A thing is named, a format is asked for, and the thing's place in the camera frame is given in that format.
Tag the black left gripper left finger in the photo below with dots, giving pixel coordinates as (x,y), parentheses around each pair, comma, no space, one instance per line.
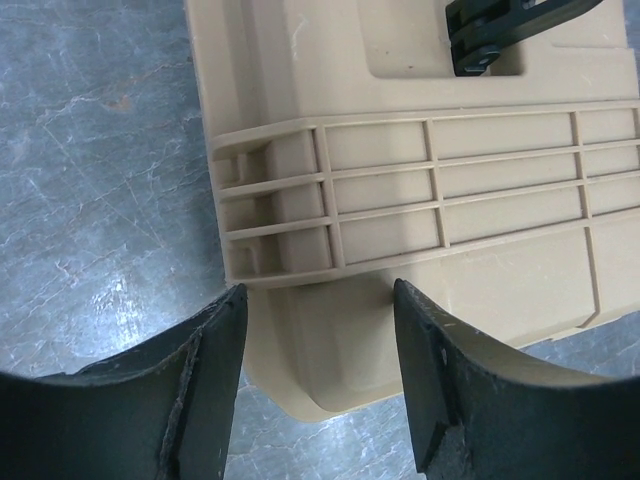
(162,409)

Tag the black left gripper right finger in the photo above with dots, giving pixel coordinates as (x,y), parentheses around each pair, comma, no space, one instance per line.
(480,409)

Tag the tan plastic tool box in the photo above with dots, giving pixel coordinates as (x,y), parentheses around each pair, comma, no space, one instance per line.
(344,154)

